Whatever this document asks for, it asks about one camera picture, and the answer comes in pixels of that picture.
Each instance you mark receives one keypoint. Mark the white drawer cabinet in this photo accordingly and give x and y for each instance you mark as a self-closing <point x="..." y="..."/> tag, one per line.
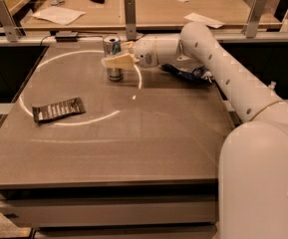
<point x="113" y="211"/>

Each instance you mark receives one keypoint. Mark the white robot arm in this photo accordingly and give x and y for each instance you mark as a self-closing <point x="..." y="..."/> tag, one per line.
<point x="253" y="163"/>

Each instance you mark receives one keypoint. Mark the white paper sheet left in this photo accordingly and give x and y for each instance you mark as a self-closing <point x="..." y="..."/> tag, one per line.
<point x="59" y="15"/>

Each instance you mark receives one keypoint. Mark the metal bracket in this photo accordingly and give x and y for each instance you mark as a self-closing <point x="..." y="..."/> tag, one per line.
<point x="250" y="28"/>
<point x="130" y="19"/>
<point x="12" y="30"/>

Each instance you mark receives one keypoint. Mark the redbull can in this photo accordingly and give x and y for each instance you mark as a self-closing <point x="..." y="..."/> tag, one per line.
<point x="112" y="46"/>

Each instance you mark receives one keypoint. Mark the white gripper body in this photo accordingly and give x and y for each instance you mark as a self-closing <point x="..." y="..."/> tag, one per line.
<point x="144" y="52"/>

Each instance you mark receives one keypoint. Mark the middle metal bracket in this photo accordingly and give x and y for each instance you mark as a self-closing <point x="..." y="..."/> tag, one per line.
<point x="130" y="19"/>

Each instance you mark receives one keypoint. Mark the blue white chip bag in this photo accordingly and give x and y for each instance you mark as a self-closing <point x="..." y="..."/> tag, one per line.
<point x="198" y="75"/>

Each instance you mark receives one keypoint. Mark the dark snack bar wrapper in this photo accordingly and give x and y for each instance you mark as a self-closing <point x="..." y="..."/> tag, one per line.
<point x="59" y="110"/>

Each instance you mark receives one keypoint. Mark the right metal bracket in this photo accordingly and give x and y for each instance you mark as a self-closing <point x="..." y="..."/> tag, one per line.
<point x="250" y="28"/>

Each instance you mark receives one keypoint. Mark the white paper sheet right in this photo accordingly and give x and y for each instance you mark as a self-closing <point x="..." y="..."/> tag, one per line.
<point x="204" y="20"/>

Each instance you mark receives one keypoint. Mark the clear sanitizer bottle left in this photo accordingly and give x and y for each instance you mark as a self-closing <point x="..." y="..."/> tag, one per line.
<point x="272" y="86"/>

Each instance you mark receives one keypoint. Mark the left metal bracket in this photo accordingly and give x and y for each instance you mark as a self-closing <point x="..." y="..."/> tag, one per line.
<point x="12" y="30"/>

